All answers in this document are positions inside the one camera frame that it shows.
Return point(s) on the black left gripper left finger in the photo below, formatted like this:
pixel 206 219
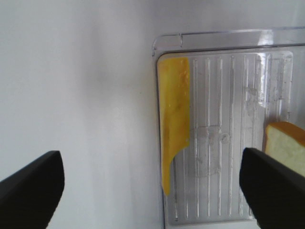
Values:
pixel 30 196

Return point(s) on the clear left plastic tray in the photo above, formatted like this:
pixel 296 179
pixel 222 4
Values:
pixel 239 82

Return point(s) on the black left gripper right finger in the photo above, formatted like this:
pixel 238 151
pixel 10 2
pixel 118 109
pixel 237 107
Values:
pixel 274 193

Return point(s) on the yellow cheese slice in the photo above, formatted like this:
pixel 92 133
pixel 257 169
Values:
pixel 174 108

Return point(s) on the bread slice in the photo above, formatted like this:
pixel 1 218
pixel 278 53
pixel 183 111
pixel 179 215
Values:
pixel 285 143

